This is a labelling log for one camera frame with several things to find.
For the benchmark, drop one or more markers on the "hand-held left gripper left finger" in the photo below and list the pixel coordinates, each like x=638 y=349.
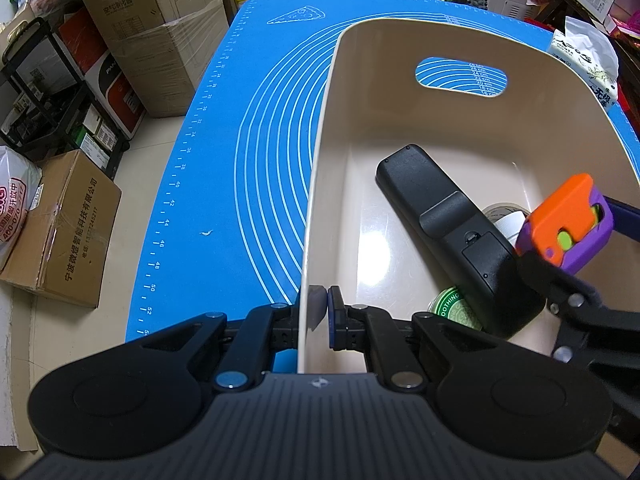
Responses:
x=270 y=327

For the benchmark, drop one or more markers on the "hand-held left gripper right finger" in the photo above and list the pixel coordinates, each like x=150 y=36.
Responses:
x=334 y=312

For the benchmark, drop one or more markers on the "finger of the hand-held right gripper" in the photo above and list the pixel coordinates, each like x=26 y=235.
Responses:
x=625 y=217
x=600 y=330

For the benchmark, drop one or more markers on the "orange purple plastic toy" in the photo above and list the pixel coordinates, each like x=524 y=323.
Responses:
x=560 y=215

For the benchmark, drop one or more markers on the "white pill bottle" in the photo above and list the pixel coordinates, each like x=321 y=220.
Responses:
x=511 y=227

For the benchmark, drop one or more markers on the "green round tin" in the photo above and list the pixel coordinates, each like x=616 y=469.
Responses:
x=455 y=310

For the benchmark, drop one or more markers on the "tape roll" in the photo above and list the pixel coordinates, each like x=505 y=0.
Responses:
x=495 y=210

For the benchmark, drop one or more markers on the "black remote control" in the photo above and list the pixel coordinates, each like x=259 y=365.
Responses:
x=450 y=225

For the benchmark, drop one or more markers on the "beige plastic basket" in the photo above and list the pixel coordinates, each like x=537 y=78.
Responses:
x=380 y=110

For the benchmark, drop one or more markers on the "blue silicone mat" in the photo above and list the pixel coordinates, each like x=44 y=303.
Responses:
x=225 y=185

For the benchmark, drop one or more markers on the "tissue pack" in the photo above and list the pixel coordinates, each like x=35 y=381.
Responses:
x=585 y=55

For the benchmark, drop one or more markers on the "taped cardboard box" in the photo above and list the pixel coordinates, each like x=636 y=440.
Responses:
x=65 y=235

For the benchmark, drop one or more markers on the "white plastic bag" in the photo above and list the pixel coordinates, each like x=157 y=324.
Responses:
x=15 y=195

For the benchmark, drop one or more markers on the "red white appliance box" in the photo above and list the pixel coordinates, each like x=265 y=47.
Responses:
x=110 y=85

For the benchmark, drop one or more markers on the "large brown cardboard box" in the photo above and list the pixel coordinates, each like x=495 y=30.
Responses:
x=160 y=45

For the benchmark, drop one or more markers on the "black metal rack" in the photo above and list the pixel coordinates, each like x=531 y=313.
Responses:
x=45 y=110

